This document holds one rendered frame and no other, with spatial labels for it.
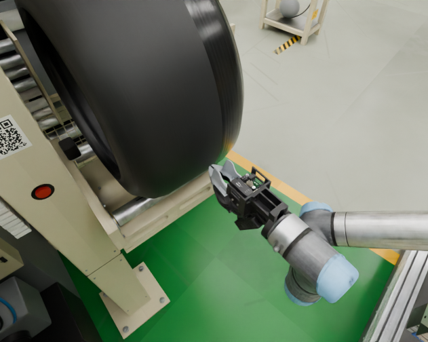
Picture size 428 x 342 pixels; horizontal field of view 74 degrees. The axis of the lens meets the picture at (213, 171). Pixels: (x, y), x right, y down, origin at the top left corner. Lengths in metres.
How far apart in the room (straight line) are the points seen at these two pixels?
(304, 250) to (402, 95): 2.67
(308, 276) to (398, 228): 0.20
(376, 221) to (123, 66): 0.53
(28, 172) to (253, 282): 1.27
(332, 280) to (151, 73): 0.43
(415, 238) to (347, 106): 2.17
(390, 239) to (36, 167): 0.70
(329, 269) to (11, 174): 0.60
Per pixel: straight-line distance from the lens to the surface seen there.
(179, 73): 0.48
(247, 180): 0.58
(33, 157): 0.65
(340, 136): 2.43
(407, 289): 1.65
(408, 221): 0.64
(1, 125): 0.60
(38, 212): 0.76
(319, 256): 0.53
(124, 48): 0.46
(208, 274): 1.66
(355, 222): 0.65
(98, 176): 1.04
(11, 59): 0.99
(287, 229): 0.54
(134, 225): 0.83
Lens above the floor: 1.57
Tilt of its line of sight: 52 degrees down
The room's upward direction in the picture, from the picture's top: straight up
